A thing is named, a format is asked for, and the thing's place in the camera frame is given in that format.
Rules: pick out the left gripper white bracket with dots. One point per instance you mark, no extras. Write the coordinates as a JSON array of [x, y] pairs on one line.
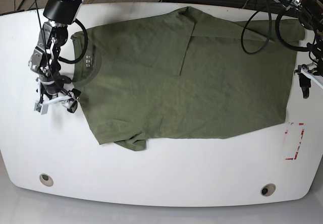
[[308, 72]]

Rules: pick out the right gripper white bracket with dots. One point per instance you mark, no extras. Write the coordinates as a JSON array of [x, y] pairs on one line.
[[69, 100]]

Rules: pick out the olive green t-shirt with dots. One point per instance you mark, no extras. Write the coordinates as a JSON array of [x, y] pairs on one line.
[[184, 74]]

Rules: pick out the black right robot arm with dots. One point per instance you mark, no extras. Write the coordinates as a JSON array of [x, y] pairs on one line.
[[45, 60]]

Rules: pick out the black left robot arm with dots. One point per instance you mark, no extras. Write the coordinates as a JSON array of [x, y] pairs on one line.
[[310, 17]]

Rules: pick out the red tape rectangle marking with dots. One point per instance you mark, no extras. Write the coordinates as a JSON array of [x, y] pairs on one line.
[[292, 141]]

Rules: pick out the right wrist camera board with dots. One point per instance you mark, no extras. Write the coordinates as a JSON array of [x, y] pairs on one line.
[[41, 108]]

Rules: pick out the left table cable grommet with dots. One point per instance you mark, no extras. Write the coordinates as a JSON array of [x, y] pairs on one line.
[[46, 180]]

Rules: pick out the table cable grommet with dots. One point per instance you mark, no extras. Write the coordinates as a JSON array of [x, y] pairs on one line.
[[46, 180], [268, 190]]

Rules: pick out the right table cable grommet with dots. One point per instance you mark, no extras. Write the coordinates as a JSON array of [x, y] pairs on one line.
[[268, 190]]

